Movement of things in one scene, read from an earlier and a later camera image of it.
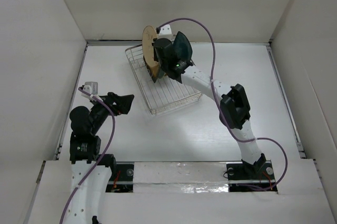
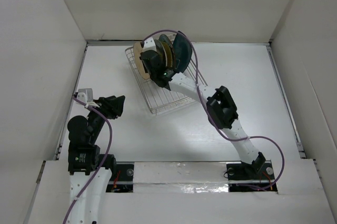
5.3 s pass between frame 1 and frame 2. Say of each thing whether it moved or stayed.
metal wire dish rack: stayed
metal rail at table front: stayed
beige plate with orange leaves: moved
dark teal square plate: stayed
